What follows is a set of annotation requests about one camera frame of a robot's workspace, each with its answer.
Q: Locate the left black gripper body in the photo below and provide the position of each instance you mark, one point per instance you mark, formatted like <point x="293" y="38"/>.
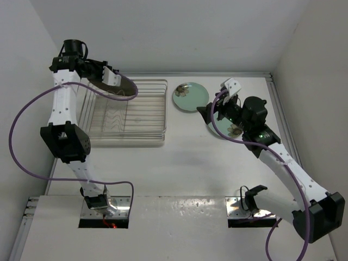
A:
<point x="93" y="69"/>

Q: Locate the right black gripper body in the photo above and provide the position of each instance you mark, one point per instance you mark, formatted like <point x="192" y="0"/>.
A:
<point x="229" y="110"/>

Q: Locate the green flower plate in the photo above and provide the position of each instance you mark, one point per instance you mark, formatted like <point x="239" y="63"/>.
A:
<point x="227" y="128"/>
<point x="190" y="95"/>

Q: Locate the brown ceramic plate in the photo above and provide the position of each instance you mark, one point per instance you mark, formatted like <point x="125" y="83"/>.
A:
<point x="127" y="87"/>

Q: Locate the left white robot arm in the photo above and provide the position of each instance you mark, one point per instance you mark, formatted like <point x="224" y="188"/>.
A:
<point x="62" y="135"/>

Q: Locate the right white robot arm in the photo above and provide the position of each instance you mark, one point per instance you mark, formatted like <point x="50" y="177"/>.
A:
<point x="313" y="211"/>

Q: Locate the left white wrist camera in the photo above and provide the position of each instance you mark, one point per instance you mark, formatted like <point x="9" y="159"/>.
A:
<point x="110" y="77"/>

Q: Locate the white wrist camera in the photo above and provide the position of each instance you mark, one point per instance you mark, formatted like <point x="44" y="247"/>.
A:
<point x="230" y="89"/>
<point x="110" y="77"/>

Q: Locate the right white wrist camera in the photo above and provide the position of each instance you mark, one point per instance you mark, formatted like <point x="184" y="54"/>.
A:
<point x="230" y="89"/>

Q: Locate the wire dish rack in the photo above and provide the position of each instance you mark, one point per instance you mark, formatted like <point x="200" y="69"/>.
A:
<point x="135" y="123"/>

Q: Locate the aluminium frame rail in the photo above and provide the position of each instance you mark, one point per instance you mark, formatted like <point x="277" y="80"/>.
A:
<point x="285" y="132"/>

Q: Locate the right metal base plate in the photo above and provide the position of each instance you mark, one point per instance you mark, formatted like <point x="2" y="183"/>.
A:
<point x="235" y="211"/>

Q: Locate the metal base plate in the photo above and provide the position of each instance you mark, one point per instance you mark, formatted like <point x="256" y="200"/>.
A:
<point x="119" y="209"/>
<point x="235" y="211"/>

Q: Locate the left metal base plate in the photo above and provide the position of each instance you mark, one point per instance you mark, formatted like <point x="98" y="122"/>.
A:
<point x="119" y="209"/>

